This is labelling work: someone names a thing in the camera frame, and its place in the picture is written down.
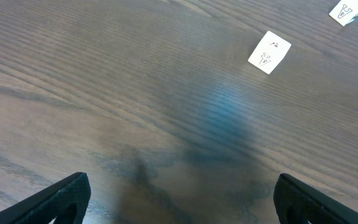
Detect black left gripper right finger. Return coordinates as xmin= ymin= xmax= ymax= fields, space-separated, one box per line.
xmin=273 ymin=173 xmax=358 ymax=224

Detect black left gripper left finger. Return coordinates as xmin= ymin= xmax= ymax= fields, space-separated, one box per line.
xmin=0 ymin=172 xmax=91 ymax=224

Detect white block green side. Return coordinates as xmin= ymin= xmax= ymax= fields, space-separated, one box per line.
xmin=329 ymin=0 xmax=358 ymax=27

